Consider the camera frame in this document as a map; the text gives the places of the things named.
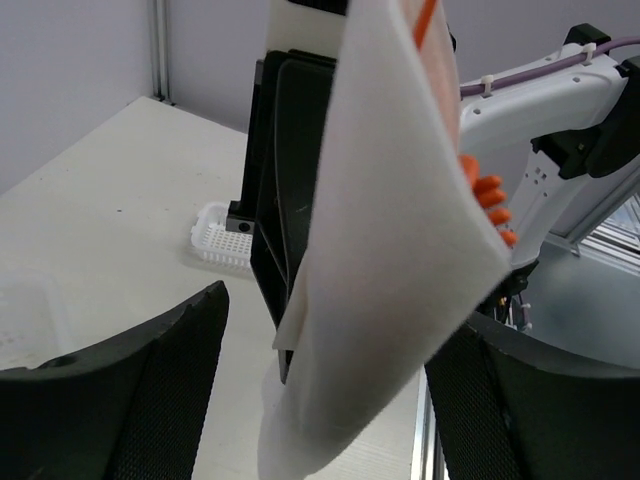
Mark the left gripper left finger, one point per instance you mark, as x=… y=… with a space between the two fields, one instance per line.
x=130 y=407

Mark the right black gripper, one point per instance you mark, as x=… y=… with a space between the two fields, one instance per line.
x=245 y=160

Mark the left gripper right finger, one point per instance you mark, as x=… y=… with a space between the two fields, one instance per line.
x=509 y=406

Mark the white paper napkin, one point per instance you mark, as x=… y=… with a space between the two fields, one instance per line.
x=399 y=252

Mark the orange plastic fork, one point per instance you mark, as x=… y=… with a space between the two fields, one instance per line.
x=489 y=195

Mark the orange plastic knife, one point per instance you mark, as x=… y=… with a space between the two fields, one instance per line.
x=422 y=22

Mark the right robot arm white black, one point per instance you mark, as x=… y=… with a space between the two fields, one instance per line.
x=578 y=110

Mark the small white utensil tray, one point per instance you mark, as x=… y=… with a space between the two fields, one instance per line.
x=217 y=247

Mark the large white plastic basket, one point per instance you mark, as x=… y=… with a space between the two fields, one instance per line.
x=34 y=324

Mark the right aluminium frame post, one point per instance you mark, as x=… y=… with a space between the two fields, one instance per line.
x=160 y=50

